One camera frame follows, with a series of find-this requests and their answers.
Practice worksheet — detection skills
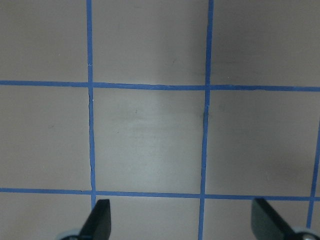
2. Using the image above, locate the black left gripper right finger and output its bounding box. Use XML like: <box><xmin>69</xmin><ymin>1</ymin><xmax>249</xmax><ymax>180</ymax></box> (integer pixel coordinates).
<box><xmin>250</xmin><ymin>198</ymin><xmax>300</xmax><ymax>240</ymax></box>

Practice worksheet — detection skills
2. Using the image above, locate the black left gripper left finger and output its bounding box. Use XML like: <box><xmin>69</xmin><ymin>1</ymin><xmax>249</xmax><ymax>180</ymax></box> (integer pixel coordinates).
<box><xmin>78</xmin><ymin>199</ymin><xmax>112</xmax><ymax>240</ymax></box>

